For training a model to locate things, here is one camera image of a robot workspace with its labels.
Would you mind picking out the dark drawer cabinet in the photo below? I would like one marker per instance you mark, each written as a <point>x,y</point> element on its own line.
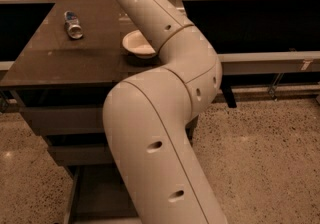
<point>50,69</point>

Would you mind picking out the white paper bowl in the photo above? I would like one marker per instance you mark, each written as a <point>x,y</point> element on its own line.
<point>134,42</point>

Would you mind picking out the middle drawer front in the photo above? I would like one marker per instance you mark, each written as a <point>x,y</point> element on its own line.
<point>76,155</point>

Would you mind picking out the open bottom drawer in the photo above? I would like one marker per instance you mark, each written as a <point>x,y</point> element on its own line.
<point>99,196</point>

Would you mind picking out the redbull can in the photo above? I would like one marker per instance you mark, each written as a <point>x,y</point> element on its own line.
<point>72,25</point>

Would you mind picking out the long grey bench rail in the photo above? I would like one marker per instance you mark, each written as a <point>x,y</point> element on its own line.
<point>270,62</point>

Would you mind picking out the top drawer front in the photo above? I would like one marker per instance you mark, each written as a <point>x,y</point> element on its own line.
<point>63,120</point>

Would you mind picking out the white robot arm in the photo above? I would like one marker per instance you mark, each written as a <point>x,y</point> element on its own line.
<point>145,115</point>

